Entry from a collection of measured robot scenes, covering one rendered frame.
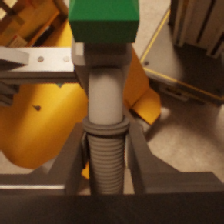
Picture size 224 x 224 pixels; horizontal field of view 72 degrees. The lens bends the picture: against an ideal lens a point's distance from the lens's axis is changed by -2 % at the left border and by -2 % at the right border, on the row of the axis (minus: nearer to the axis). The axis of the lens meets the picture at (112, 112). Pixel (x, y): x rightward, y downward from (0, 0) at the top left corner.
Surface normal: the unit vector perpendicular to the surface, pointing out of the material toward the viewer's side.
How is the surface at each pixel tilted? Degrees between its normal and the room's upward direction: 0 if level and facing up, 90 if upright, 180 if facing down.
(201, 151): 0
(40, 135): 45
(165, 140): 0
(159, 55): 0
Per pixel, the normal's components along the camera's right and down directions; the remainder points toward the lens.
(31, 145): 0.32, 0.29
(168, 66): -0.25, -0.22
